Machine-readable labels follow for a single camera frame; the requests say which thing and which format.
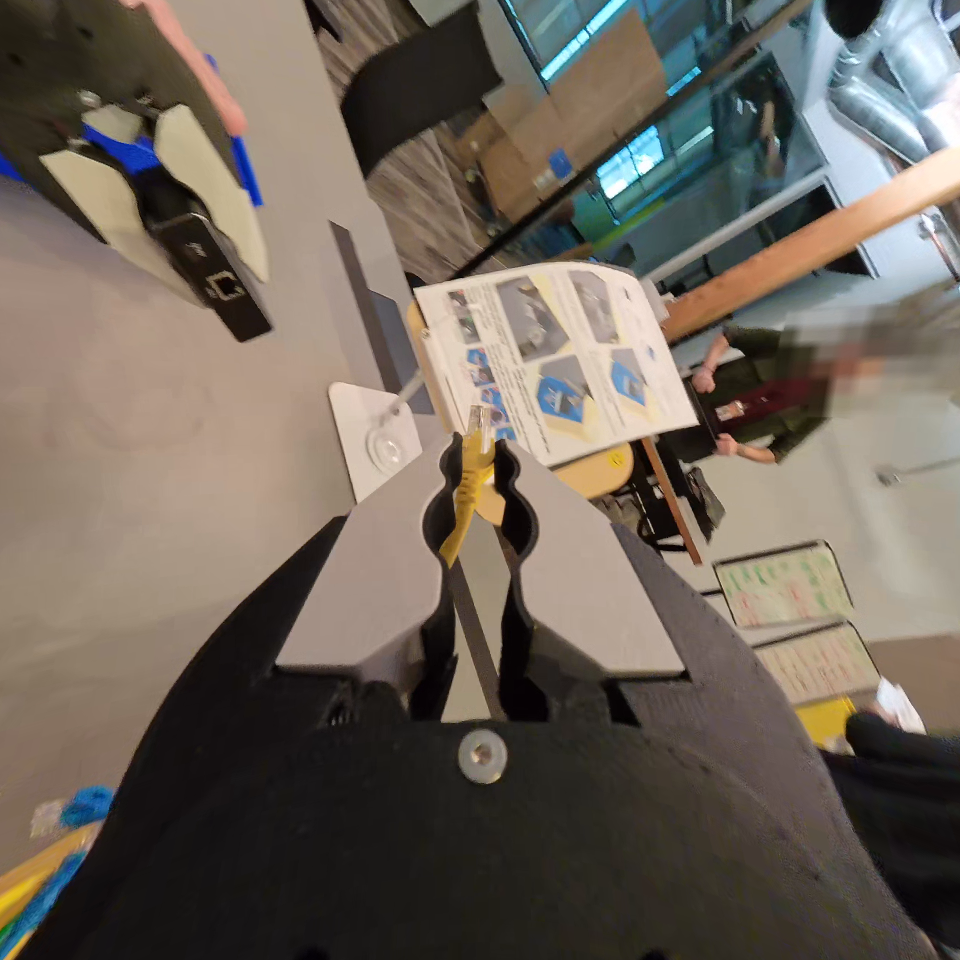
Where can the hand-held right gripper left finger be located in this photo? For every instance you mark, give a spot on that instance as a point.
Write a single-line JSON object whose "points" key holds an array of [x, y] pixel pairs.
{"points": [[367, 585]]}

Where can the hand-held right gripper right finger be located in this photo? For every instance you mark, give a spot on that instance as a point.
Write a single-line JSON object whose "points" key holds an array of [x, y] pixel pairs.
{"points": [[600, 592]]}

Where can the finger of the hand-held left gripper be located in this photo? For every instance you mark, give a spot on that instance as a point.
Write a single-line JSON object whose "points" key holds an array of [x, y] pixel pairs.
{"points": [[202, 172], [97, 195]]}

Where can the blue plastic bin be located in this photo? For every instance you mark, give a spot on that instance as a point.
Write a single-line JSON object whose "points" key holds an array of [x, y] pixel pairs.
{"points": [[120, 150]]}

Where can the black ethernet splitter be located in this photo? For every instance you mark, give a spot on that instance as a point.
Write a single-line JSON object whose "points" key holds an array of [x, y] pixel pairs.
{"points": [[225, 292]]}

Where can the yellow plastic bin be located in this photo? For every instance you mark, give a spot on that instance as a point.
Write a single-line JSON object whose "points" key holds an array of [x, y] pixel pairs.
{"points": [[22, 892]]}

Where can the person's left hand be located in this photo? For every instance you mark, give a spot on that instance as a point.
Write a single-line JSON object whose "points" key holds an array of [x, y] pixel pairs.
{"points": [[202, 67]]}

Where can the wooden display board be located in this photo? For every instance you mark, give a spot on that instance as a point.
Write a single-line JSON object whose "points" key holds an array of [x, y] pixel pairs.
{"points": [[592, 472]]}

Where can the white stand base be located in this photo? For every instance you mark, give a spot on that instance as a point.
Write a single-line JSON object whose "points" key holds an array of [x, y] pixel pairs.
{"points": [[360, 420]]}

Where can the large whiteboard green writing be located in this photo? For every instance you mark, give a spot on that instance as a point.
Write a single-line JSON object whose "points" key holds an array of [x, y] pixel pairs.
{"points": [[780, 585]]}

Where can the small whiteboard red writing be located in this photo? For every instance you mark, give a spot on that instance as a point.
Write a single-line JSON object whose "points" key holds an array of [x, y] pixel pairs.
{"points": [[817, 664]]}

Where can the black chair backrest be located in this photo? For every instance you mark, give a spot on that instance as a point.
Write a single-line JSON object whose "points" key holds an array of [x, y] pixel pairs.
{"points": [[420, 82]]}

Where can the printed instruction sheet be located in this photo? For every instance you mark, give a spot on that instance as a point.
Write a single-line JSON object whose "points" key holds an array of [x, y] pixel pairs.
{"points": [[585, 337]]}

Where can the cardboard box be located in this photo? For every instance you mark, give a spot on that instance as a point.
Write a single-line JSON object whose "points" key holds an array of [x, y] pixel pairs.
{"points": [[592, 97]]}

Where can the wooden post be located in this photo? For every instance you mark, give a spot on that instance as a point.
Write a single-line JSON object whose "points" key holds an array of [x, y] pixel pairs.
{"points": [[825, 240]]}

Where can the silver air duct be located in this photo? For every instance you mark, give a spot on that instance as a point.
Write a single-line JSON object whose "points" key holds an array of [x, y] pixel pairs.
{"points": [[885, 97]]}

